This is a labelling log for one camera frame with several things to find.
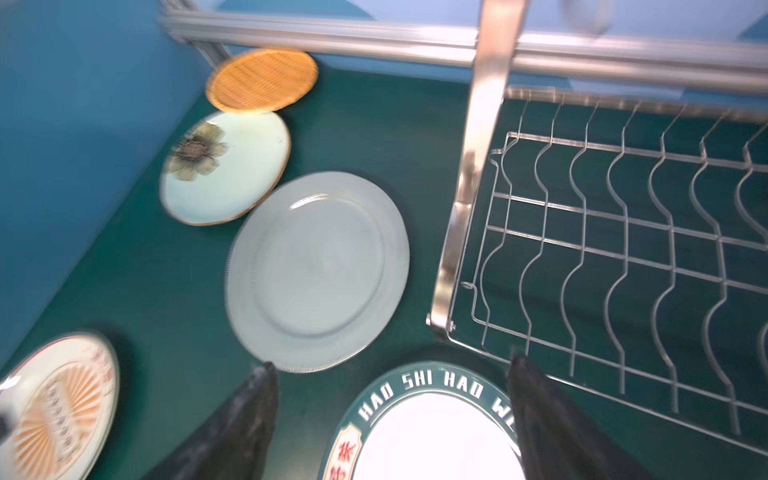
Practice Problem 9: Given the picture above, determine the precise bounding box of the chrome two-tier dish rack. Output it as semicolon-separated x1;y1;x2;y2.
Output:
427;1;767;459

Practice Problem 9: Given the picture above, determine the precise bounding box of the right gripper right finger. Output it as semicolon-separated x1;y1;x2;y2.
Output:
507;354;653;479

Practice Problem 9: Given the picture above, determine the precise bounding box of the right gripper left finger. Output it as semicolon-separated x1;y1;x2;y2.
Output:
144;362;279;479

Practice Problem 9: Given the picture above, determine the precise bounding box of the orange woven round plate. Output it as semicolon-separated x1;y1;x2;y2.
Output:
205;49;319;114

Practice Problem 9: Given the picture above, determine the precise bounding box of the white sunburst plate at left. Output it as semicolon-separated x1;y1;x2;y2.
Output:
1;332;120;479

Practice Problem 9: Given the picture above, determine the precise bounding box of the white plate green lettered rim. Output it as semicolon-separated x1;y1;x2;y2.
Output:
319;361;525;479

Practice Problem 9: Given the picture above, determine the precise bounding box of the grey-green plain plate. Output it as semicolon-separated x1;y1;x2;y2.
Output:
225;171;410;373

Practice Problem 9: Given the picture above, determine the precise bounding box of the pale green flower plate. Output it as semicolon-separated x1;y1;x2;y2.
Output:
159;112;291;226

